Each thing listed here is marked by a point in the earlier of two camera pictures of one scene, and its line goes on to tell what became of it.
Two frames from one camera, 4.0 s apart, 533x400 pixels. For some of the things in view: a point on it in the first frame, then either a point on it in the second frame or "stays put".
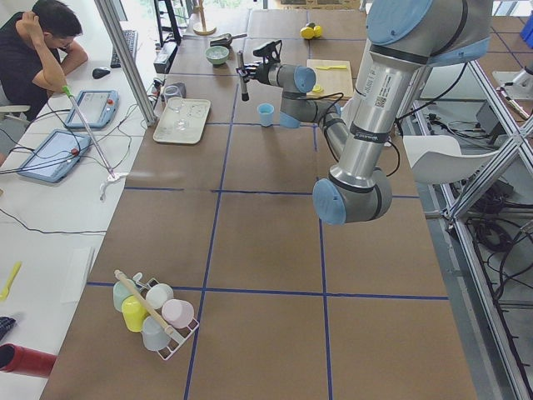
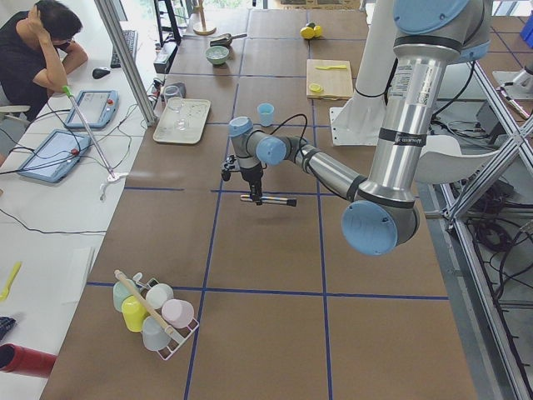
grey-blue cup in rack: [154, 334] stays put
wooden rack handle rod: [163, 326] stays put
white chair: [438, 160] stays put
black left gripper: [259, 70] -> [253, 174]
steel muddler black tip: [245, 93] -> [271, 200]
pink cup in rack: [177, 313] stays put
